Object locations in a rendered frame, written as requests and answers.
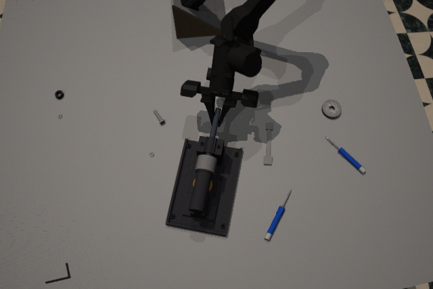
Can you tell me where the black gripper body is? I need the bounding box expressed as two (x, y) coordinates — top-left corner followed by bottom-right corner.
(181, 65), (259, 108)

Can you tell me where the blue screwdriver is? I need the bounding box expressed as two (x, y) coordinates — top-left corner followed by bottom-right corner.
(329, 140), (366, 174)
(264, 193), (290, 240)

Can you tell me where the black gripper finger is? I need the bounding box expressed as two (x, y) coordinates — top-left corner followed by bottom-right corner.
(200, 96), (216, 125)
(218, 100), (237, 127)

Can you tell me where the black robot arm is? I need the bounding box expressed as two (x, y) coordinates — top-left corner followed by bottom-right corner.
(181, 0), (276, 77)

